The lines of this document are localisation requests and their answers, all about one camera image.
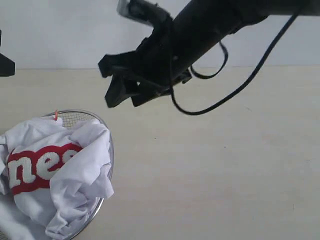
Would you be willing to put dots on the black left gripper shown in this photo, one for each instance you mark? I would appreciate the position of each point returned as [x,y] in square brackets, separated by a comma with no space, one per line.
[7,66]

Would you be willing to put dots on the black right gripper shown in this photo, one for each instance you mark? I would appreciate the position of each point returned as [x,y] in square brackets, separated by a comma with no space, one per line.
[144,74]

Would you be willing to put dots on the white t-shirt red logo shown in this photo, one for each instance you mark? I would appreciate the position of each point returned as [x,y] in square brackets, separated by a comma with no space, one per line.
[55,175]

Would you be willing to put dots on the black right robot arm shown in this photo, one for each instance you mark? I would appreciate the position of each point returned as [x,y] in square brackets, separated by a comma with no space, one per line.
[211,20]

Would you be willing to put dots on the small orange tag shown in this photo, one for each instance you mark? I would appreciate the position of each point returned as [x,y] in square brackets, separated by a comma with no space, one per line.
[56,115]

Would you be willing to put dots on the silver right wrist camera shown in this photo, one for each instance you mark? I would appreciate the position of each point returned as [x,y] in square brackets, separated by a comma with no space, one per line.
[144,12]

